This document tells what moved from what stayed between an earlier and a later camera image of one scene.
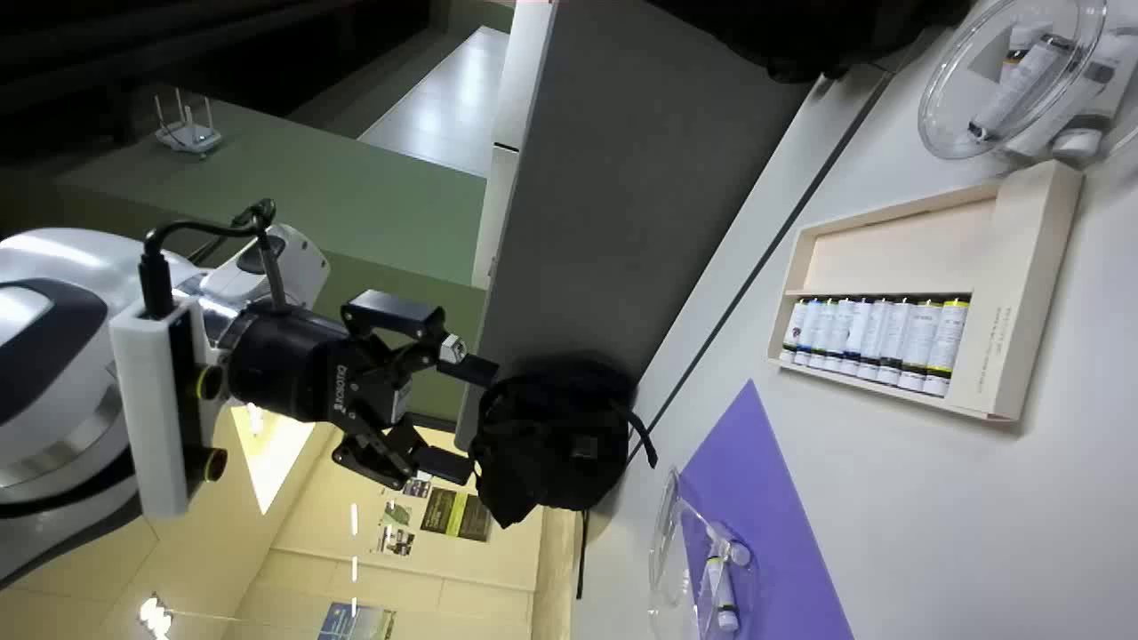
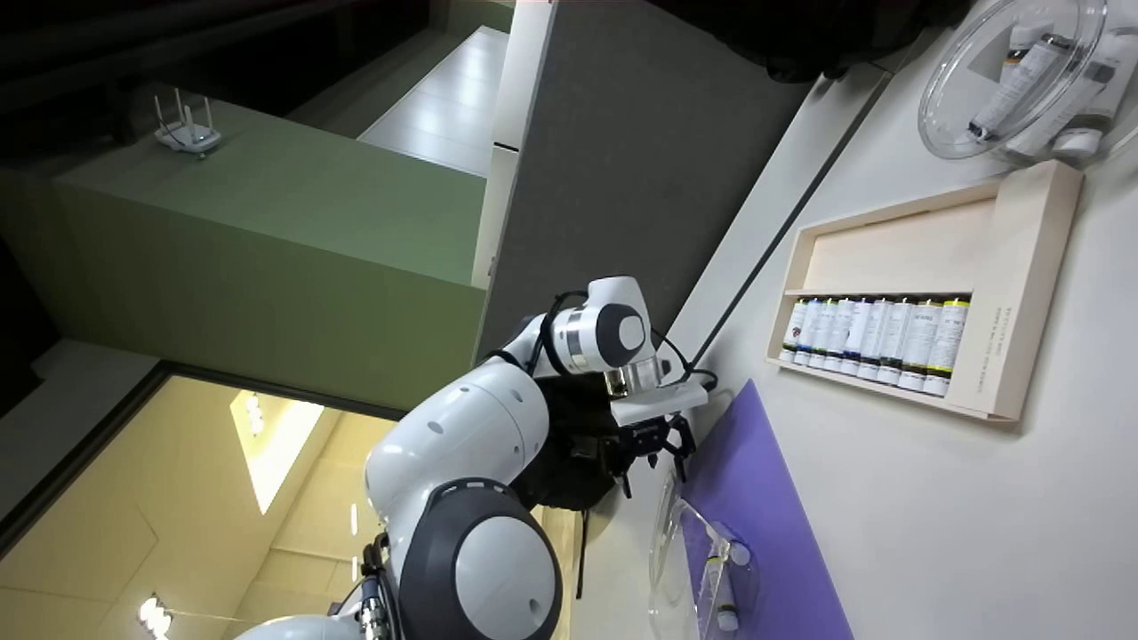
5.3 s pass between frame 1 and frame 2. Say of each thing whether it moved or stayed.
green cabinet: stayed
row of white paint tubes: stayed
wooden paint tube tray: stayed
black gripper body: moved
